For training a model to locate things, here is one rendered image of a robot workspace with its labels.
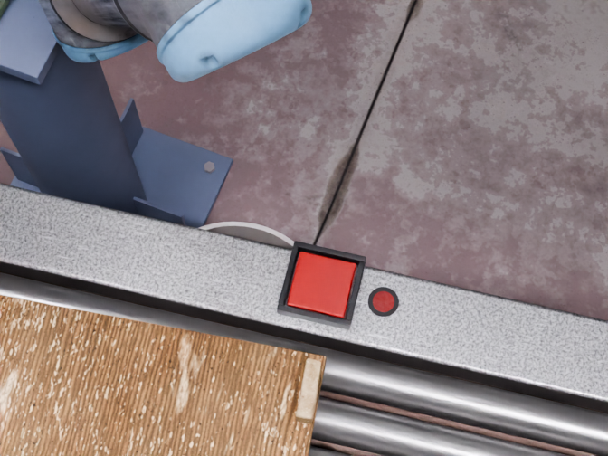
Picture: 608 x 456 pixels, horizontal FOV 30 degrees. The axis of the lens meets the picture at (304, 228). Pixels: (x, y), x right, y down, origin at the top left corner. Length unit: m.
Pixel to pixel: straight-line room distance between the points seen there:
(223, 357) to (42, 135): 0.67
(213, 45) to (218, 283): 0.44
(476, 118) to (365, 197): 0.28
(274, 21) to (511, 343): 0.51
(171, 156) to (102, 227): 1.03
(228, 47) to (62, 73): 0.82
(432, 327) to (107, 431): 0.34
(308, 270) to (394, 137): 1.11
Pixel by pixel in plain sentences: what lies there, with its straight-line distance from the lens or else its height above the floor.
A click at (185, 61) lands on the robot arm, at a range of 0.79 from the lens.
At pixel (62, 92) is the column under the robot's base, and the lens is 1.61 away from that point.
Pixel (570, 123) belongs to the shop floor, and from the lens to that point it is 2.32.
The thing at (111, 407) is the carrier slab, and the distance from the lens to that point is 1.13.
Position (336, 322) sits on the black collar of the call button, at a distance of 1.14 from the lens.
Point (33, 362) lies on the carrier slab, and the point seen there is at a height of 0.94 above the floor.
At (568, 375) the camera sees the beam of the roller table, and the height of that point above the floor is 0.91.
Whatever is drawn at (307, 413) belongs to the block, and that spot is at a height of 0.96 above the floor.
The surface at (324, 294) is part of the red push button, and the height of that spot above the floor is 0.93.
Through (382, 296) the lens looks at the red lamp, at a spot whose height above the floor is 0.92.
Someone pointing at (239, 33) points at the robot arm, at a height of 1.36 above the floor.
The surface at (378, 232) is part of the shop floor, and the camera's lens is 2.17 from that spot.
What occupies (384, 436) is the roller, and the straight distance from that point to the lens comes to 1.13.
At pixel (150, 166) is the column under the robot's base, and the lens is 2.22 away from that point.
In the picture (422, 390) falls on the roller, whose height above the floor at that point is 0.92.
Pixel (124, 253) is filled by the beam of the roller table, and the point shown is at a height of 0.92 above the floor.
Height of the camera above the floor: 2.03
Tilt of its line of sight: 69 degrees down
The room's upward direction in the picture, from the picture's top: straight up
